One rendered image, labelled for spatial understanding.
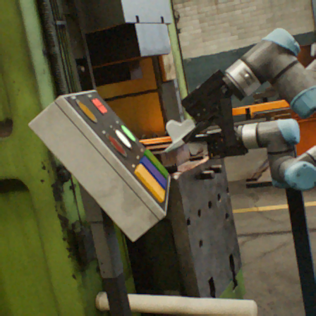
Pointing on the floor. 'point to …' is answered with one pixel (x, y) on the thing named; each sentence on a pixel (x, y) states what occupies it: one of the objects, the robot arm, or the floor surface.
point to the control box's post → (111, 266)
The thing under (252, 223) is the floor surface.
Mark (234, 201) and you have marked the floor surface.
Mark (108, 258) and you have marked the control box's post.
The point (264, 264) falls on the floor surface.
